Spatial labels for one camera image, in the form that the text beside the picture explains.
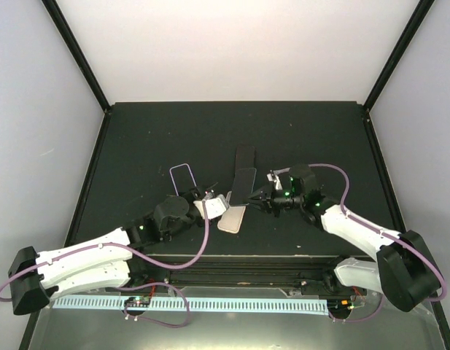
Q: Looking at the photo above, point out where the lilac phone case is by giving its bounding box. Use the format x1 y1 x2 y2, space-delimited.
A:
168 163 198 198

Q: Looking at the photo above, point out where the teal phone case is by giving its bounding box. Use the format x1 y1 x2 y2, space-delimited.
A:
229 168 257 206

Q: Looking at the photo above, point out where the black phone case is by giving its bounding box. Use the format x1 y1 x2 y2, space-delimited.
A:
234 144 257 176

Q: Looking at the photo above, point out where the beige phone case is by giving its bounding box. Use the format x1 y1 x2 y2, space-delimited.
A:
217 191 246 234

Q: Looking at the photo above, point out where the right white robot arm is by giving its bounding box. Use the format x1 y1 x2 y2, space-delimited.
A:
247 164 447 312

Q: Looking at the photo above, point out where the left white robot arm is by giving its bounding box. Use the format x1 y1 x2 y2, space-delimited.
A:
6 187 228 316

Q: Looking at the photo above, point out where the right controller board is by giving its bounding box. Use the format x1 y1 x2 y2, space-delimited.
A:
327 298 357 311

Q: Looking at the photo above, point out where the controller board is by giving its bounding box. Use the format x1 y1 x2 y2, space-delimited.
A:
124 296 151 308
327 298 357 311

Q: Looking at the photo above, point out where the left controller board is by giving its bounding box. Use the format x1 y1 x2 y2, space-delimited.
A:
124 296 151 308

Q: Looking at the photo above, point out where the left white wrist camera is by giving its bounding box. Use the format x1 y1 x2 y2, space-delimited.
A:
193 194 229 220

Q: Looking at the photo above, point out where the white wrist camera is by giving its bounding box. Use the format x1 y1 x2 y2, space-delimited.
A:
267 169 284 190
193 194 229 220

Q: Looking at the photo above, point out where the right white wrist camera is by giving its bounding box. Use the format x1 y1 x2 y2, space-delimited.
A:
267 169 284 190

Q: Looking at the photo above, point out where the black front aluminium rail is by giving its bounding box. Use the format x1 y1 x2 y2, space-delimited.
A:
45 254 433 292

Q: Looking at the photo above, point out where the white slotted cable duct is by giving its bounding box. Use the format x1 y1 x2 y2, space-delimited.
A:
53 295 329 316

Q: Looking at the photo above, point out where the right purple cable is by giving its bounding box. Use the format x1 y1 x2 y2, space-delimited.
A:
271 163 448 324

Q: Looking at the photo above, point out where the left black frame post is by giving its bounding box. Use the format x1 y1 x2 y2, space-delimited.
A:
42 0 111 113

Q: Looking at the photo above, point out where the black frame post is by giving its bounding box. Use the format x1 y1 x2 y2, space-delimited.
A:
363 0 435 112
42 0 111 113

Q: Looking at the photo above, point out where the right black frame post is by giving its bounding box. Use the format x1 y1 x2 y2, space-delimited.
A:
363 0 435 112

